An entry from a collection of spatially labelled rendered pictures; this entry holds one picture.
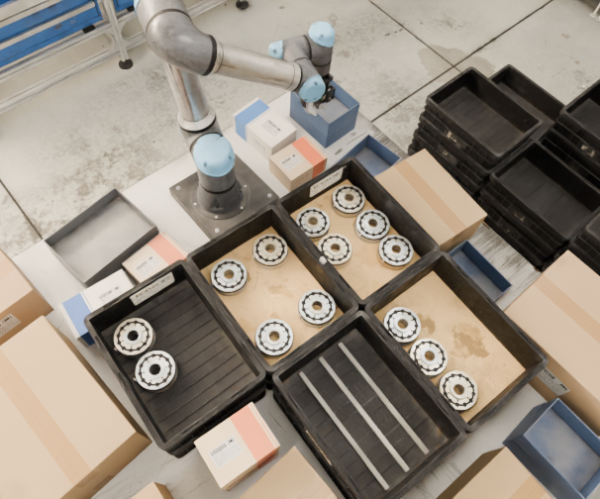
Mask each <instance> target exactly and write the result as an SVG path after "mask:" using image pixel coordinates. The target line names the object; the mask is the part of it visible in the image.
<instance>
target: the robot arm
mask: <svg viewBox="0 0 600 499"><path fill-rule="evenodd" d="M134 6H135V13H136V15H137V17H138V18H139V20H140V23H141V25H142V28H143V30H144V33H145V36H146V38H147V41H148V44H149V46H150V49H151V51H152V52H154V53H155V54H156V55H157V56H158V57H159V58H160V60H161V63H162V66H163V68H164V71H165V74H166V76H167V79H168V82H169V85H170V87H171V90H172V93H173V95H174V98H175V101H176V104H177V106H178V109H179V112H178V114H177V121H178V124H179V129H180V131H181V133H182V135H183V137H184V140H185V141H186V143H187V146H188V148H189V151H190V153H191V156H192V158H193V160H194V163H195V165H196V168H197V172H198V177H199V181H200V182H199V186H198V188H197V199H198V202H199V204H200V206H201V207H202V208H203V209H204V210H206V211H208V212H210V213H213V214H226V213H229V212H232V211H234V210H235V209H237V208H238V207H239V206H240V205H241V203H242V201H243V199H244V189H243V187H242V185H241V183H240V182H239V180H238V179H237V176H236V167H235V153H234V150H233V147H232V145H231V143H230V142H229V141H228V140H227V139H226V138H225V137H224V135H223V133H222V131H221V128H220V126H219V123H218V119H217V116H216V113H215V109H214V108H213V106H212V105H211V104H209V103H207V100H206V97H205V93H204V90H203V86H202V83H201V80H200V76H199V75H203V76H208V75H210V74H211V73H214V74H218V75H223V76H227V77H231V78H236V79H239V80H244V81H248V82H252V83H257V84H261V85H266V86H270V87H274V88H279V89H283V90H288V91H292V92H297V93H299V96H300V102H301V104H302V106H303V108H304V110H305V111H306V112H307V113H308V114H309V115H311V114H313V115H314V116H317V112H316V110H315V109H316V108H317V109H321V110H325V109H326V107H325V105H324V104H323V103H325V102H327V103H328V102H330V101H331V98H332V99H333V100H334V96H335V89H336V88H335V87H334V86H333V85H332V84H331V83H330V82H331V81H332V80H333V79H334V76H333V75H332V74H330V70H331V63H332V56H333V48H334V44H335V30H334V27H333V26H332V25H331V24H329V23H327V22H322V21H320V22H316V23H314V24H313V25H311V27H310V30H309V34H304V35H302V36H298V37H294V38H290V39H286V40H281V41H278V42H275V43H272V44H271V45H270V46H269V50H268V51H269V55H266V54H263V53H259V52H256V51H252V50H246V49H242V48H238V47H235V46H231V45H227V44H224V43H220V42H217V40H216V38H215V37H214V36H212V35H208V34H205V33H203V32H201V31H200V30H199V29H198V28H197V27H196V26H195V25H194V24H193V22H192V20H191V18H190V16H189V14H188V11H187V9H186V7H185V5H184V3H183V1H182V0H135V2H134ZM332 91H334V93H333V95H332Z"/></svg>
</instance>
